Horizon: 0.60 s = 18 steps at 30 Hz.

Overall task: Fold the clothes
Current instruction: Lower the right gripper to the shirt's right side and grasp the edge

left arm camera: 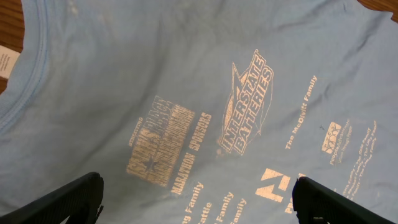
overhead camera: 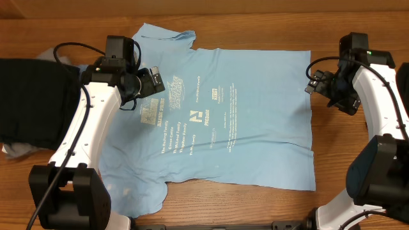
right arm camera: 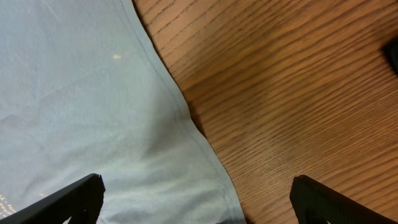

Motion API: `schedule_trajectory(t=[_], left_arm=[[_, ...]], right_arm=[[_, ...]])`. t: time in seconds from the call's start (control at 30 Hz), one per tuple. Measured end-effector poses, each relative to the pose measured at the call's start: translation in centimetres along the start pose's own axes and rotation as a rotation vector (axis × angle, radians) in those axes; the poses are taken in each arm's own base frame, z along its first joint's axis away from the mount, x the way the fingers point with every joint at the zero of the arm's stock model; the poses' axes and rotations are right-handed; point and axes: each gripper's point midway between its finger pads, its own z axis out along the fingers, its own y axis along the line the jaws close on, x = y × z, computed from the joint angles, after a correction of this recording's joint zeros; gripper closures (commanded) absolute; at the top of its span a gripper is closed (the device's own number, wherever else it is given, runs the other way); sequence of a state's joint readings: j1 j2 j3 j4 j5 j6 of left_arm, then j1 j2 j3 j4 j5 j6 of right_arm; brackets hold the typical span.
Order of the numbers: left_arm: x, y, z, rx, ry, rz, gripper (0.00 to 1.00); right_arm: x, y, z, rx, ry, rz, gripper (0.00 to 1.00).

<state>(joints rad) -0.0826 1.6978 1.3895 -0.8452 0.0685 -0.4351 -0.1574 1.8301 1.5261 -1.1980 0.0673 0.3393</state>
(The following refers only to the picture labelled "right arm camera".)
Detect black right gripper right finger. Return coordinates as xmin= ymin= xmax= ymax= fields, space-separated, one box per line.
xmin=289 ymin=175 xmax=397 ymax=224

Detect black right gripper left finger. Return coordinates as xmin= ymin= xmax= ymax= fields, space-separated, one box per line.
xmin=1 ymin=174 xmax=106 ymax=224

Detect light blue printed t-shirt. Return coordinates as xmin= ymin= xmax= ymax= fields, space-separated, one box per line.
xmin=1 ymin=0 xmax=245 ymax=223

